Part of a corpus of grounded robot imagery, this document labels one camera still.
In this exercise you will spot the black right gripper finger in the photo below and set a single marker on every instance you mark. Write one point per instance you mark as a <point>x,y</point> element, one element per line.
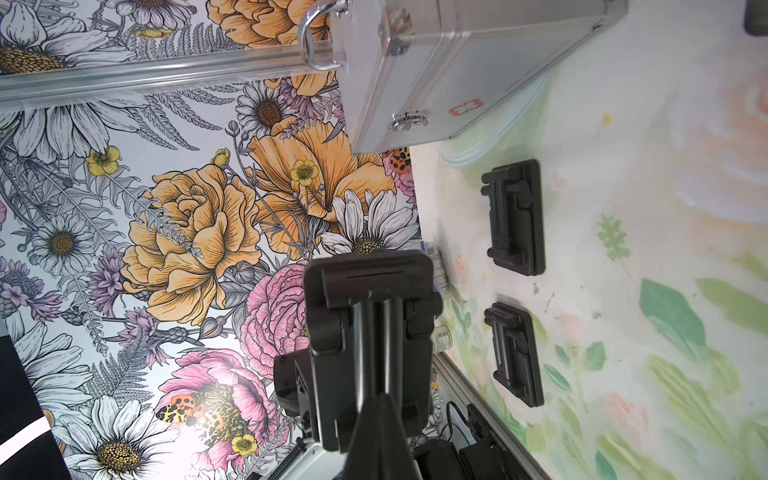
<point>378,447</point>

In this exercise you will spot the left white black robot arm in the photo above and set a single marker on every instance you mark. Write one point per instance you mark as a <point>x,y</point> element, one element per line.
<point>307,458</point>

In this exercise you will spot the black folded phone stand front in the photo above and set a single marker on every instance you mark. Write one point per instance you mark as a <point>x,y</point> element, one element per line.
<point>515,352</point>

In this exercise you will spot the black folded phone stand large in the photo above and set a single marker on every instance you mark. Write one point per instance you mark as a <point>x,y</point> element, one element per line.
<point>756,18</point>

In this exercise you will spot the silver aluminium first aid case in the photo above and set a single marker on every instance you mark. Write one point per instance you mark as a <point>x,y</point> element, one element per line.
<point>415,72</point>

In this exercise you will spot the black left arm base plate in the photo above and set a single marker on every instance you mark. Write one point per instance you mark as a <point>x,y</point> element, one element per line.
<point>466,448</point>

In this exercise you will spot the aluminium front rail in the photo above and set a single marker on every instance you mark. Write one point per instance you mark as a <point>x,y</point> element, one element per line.
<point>466,394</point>

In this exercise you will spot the aluminium left corner post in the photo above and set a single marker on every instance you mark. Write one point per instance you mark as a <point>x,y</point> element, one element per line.
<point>53,88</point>

